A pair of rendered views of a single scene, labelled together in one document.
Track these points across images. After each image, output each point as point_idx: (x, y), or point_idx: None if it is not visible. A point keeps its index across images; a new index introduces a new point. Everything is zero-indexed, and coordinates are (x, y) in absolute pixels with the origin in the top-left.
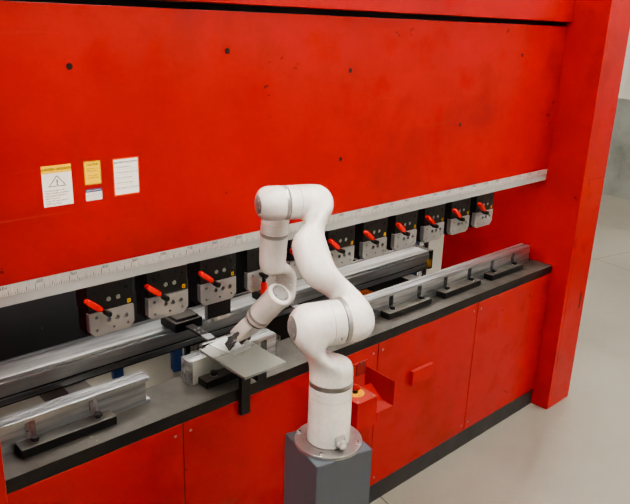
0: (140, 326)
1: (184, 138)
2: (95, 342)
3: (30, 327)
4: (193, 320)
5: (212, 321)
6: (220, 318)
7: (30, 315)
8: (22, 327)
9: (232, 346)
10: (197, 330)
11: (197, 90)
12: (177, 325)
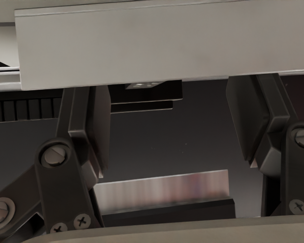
0: (199, 78)
1: None
2: (302, 72)
3: (300, 89)
4: (124, 99)
5: (194, 179)
6: (147, 187)
7: (300, 107)
8: None
9: (275, 93)
10: (149, 84)
11: None
12: (177, 94)
